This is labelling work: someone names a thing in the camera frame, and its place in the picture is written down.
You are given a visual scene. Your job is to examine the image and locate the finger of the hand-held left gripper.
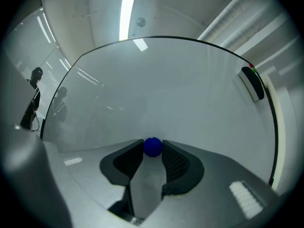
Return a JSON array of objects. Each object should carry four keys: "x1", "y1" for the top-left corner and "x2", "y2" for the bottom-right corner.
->
[
  {"x1": 142, "y1": 140, "x2": 280, "y2": 228},
  {"x1": 58, "y1": 139, "x2": 144, "y2": 217}
]

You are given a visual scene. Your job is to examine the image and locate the blue round magnet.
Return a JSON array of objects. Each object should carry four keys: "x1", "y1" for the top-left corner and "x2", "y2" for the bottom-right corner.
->
[{"x1": 143, "y1": 137, "x2": 163, "y2": 158}]

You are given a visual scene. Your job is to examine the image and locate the large whiteboard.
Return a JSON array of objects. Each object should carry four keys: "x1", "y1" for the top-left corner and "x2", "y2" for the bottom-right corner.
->
[{"x1": 39, "y1": 35, "x2": 279, "y2": 187}]

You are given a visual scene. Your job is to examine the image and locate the black whiteboard eraser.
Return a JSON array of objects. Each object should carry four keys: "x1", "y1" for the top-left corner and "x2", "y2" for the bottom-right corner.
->
[{"x1": 238, "y1": 66, "x2": 265, "y2": 103}]

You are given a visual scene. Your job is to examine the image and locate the long ceiling light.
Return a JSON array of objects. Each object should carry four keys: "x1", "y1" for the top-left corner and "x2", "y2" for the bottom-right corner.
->
[{"x1": 118, "y1": 0, "x2": 138, "y2": 42}]

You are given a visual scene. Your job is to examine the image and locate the white ceiling duct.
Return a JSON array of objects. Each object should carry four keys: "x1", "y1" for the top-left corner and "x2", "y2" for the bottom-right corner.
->
[{"x1": 197, "y1": 0, "x2": 296, "y2": 65}]

